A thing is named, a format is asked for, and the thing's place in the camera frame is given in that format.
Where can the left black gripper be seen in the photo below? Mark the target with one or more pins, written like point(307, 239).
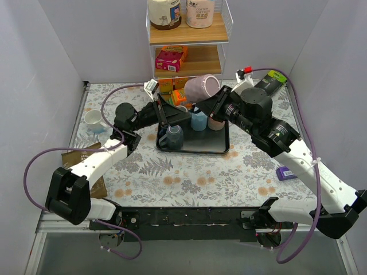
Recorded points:
point(160, 112)

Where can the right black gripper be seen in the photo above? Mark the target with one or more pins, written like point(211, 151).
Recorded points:
point(219, 103)

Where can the lavender purple mug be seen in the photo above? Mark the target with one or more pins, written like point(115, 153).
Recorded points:
point(201, 88)

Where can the slate blue mug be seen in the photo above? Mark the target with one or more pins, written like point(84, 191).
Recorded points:
point(173, 138)

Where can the white and blue mug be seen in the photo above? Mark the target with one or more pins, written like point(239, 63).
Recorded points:
point(95, 122)

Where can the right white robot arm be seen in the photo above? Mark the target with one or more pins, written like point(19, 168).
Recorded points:
point(251, 111)

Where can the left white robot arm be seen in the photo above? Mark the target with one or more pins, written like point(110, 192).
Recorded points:
point(69, 192)

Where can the dark grey mug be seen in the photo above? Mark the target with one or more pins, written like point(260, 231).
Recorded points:
point(182, 108)

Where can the pink mug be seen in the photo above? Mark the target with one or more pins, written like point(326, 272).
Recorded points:
point(215, 125)

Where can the light blue faceted mug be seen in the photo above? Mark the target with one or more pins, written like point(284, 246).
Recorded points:
point(198, 121)

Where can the orange green sponge pack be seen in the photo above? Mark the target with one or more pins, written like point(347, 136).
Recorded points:
point(178, 98)

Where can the yellow sponge box left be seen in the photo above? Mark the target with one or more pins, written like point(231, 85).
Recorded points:
point(166, 85)

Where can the yellow sponge box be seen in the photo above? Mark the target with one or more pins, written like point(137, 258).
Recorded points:
point(166, 85)
point(179, 82)

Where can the yellow sponge box middle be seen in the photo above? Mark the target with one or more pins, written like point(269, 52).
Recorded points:
point(179, 82)

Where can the black serving tray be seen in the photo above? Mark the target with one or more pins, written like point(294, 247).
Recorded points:
point(200, 142)

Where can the pink orange sponge box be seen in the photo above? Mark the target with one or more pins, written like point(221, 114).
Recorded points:
point(171, 58)

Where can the black green razor box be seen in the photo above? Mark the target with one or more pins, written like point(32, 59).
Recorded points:
point(271, 82)

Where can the floral table mat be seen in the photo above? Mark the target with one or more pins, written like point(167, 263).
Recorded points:
point(244, 176)

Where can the pink cotton tissue roll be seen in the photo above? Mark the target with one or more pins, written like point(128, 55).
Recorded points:
point(199, 14)

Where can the purple white box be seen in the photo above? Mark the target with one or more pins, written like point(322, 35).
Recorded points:
point(283, 173)

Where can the brown cartoon paper roll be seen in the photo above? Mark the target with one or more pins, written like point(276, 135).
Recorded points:
point(163, 14)

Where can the brown paper bag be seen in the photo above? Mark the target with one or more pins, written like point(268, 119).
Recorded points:
point(71, 158)

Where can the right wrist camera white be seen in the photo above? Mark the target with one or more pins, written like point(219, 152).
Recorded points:
point(244, 80)

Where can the white wire wooden shelf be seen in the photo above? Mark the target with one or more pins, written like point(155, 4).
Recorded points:
point(206, 54)

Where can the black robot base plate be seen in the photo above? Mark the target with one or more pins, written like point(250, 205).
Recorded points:
point(189, 223)

